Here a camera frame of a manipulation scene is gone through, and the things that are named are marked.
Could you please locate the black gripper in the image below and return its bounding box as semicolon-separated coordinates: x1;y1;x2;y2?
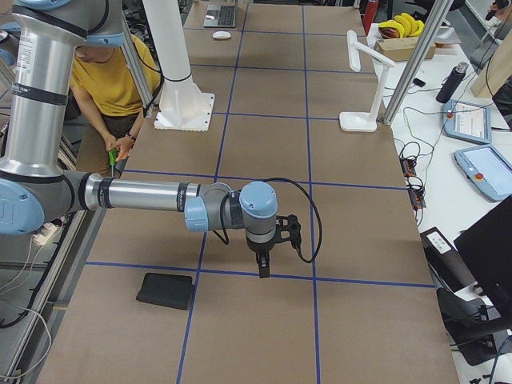
246;236;276;278

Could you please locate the black mouse pad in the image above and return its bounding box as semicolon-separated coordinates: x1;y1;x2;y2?
136;273;194;310

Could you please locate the grey laptop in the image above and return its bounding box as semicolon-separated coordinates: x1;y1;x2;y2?
203;4;237;28

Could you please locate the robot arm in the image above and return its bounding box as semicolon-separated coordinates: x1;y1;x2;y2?
1;1;278;278

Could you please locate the white desk lamp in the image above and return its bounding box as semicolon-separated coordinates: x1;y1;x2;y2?
338;30;396;134

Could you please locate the white computer mouse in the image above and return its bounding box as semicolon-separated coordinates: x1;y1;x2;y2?
212;31;231;40

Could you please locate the orange black electronics board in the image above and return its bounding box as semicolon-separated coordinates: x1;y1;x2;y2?
399;158;417;178

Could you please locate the black box with white label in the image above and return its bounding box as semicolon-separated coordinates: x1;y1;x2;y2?
420;227;477;291

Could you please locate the white power strip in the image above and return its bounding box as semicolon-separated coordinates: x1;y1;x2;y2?
32;222;60;246

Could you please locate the person in yellow shirt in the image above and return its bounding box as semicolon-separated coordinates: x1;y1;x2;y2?
70;46;145;177

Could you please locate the black monitor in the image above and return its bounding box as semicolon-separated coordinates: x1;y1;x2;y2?
454;197;511;315

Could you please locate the small black square device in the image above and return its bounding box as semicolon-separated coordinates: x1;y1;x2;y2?
413;78;426;87

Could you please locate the near blue teach pendant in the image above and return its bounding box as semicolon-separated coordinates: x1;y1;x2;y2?
454;144;511;202

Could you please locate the blue teach pendant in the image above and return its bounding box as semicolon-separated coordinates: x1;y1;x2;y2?
454;144;511;202
442;99;492;144

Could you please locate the cardboard box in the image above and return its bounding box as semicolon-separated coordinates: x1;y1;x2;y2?
374;37;419;62

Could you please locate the far blue teach pendant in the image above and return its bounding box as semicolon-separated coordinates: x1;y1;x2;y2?
442;99;492;144

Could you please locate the black water bottle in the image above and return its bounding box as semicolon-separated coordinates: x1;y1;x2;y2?
435;62;469;104

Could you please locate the red cylinder tube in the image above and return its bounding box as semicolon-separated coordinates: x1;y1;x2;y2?
362;0;379;35

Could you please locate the yellow banana bunch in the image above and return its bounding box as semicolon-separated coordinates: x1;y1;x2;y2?
378;13;425;39

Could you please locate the white camera pole with base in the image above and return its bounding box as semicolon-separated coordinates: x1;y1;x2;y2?
143;0;215;132

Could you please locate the green handled tool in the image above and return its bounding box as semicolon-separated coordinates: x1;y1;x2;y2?
108;148;118;178

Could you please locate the aluminium frame post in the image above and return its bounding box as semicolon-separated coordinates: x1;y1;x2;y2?
382;0;454;126

